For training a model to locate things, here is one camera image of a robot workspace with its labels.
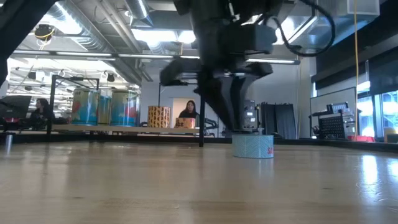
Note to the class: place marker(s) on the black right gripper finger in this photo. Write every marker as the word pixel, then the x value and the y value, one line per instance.
pixel 241 102
pixel 220 99

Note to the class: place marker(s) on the white salmon can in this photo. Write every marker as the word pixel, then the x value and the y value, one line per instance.
pixel 252 146

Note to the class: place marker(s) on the leopard-print black beans can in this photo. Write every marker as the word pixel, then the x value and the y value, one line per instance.
pixel 159 117

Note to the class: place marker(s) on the blue tomato can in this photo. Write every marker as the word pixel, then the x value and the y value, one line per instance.
pixel 85 106
pixel 122 109

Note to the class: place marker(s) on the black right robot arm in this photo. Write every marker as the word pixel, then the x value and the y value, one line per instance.
pixel 217 7

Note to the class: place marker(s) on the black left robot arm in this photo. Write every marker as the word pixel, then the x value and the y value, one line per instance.
pixel 18 28

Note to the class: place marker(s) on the dark display screen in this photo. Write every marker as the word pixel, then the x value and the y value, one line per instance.
pixel 251 113

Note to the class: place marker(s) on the person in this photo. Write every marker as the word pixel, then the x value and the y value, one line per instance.
pixel 188 110
pixel 41 113

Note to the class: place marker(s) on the black folding panel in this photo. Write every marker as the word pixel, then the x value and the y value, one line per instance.
pixel 278 121

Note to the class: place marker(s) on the whiteboard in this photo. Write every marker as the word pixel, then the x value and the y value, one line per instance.
pixel 334 95

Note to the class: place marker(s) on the black perforated cart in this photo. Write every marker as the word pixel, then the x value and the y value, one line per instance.
pixel 334 124

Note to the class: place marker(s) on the long ceiling light bar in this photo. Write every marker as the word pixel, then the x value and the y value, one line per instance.
pixel 93 54

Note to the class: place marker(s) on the red bin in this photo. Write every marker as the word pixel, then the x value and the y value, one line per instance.
pixel 359 137

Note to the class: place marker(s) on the silver ventilation hood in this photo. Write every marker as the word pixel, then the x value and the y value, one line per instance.
pixel 342 18

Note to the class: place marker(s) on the black monitor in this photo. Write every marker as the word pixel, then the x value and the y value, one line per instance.
pixel 15 107

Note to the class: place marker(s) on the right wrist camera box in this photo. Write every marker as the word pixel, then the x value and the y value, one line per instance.
pixel 253 39

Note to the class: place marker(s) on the black aluminium rig frame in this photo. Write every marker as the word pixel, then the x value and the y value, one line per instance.
pixel 342 143

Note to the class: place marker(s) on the small silver post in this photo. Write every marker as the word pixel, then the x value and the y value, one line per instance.
pixel 8 143

